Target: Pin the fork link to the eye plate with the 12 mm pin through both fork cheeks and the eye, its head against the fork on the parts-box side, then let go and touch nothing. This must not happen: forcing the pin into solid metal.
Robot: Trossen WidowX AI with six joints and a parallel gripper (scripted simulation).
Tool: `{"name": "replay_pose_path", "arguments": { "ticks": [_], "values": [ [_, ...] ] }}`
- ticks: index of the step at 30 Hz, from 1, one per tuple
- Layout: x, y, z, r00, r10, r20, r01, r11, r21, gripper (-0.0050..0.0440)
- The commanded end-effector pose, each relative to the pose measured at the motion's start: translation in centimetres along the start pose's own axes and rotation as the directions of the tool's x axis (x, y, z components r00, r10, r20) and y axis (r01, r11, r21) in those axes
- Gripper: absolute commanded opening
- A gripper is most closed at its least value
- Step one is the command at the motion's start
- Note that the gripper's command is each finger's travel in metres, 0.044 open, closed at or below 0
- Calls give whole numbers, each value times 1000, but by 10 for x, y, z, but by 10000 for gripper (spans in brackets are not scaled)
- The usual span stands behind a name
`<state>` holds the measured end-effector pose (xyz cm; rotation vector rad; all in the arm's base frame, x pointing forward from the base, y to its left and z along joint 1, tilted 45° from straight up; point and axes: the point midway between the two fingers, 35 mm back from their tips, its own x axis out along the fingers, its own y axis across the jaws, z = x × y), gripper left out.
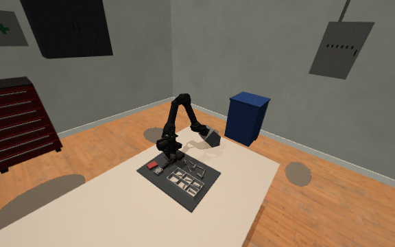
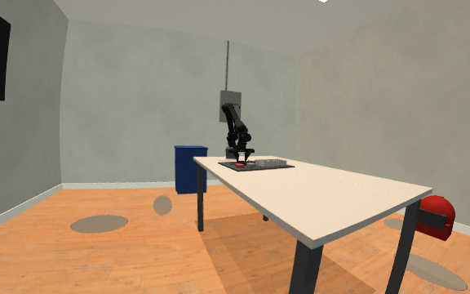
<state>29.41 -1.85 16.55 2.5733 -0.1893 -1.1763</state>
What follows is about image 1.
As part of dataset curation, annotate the beige block with dark holes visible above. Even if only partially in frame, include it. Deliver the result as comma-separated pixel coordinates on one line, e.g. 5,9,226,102
154,167,163,176

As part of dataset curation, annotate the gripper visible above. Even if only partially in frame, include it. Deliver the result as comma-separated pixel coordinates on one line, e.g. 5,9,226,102
161,144,184,163

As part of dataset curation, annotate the red rectangular block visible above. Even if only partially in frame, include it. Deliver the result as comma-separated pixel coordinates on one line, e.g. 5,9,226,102
147,161,158,170

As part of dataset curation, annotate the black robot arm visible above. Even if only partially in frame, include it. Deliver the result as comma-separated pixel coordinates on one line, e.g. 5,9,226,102
156,93,210,151

